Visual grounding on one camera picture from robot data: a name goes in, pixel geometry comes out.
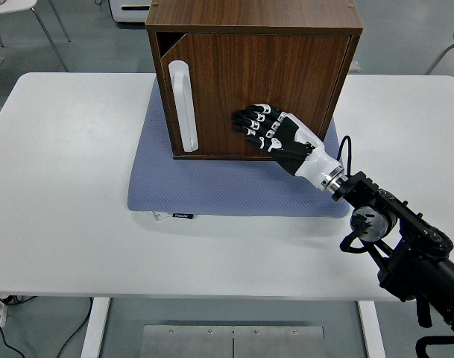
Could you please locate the grey metal plate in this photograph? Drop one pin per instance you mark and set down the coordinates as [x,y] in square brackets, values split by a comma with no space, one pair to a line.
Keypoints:
[185,343]
[279,343]

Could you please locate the white table leg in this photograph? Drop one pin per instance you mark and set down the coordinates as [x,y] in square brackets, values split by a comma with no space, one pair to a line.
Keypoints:
[95,328]
[372,332]

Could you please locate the white appliance with slot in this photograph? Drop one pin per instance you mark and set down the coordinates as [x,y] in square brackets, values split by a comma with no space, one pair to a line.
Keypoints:
[131,15]

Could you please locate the blue-grey textured mat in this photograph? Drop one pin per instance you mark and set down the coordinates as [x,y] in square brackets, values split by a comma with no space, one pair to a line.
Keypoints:
[211,186]

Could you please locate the dark mat label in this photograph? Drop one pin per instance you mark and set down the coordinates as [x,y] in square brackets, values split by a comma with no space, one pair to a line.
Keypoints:
[183,216]

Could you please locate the brown wooden cabinet door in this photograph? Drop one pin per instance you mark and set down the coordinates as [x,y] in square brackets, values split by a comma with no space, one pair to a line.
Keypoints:
[249,67]

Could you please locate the brown wooden cabinet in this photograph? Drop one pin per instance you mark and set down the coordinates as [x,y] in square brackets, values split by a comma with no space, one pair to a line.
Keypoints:
[249,15]

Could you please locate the white chair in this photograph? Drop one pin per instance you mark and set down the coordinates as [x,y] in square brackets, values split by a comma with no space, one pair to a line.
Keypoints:
[10,5]

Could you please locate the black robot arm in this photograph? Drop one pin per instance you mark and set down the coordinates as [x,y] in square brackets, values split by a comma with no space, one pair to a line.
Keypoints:
[428,253]

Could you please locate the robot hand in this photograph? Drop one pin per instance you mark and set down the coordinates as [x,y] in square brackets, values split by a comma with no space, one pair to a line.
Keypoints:
[286,141]

